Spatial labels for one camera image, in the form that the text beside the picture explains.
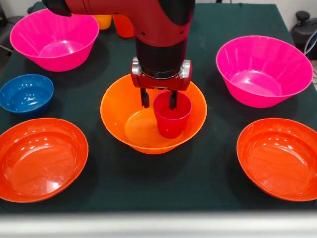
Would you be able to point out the crimson plastic cup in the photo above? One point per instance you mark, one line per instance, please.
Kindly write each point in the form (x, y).
(171, 124)

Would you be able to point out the red-orange plastic cup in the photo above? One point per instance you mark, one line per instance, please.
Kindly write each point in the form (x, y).
(125, 26)

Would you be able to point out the yellow plastic cup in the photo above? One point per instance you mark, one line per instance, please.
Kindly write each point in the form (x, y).
(104, 21)

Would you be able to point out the pink large bowl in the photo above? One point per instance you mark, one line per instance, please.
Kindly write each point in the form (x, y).
(54, 37)
(260, 74)

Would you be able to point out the dark green tablecloth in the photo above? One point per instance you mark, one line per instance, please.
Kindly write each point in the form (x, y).
(161, 186)

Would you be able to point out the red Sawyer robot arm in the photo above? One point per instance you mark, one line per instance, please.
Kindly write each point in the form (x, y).
(158, 24)

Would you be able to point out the red shallow bowl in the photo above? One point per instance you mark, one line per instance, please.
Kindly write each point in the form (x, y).
(39, 161)
(280, 161)

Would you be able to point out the blue small bowl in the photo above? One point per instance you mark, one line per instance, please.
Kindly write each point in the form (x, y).
(26, 96)

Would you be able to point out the orange large bowl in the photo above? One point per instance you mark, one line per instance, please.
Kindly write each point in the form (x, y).
(123, 111)

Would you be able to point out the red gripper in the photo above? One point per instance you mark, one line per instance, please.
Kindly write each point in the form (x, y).
(161, 83)

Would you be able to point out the black pedestal foot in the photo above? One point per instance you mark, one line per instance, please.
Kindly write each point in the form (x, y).
(301, 32)
(3, 17)

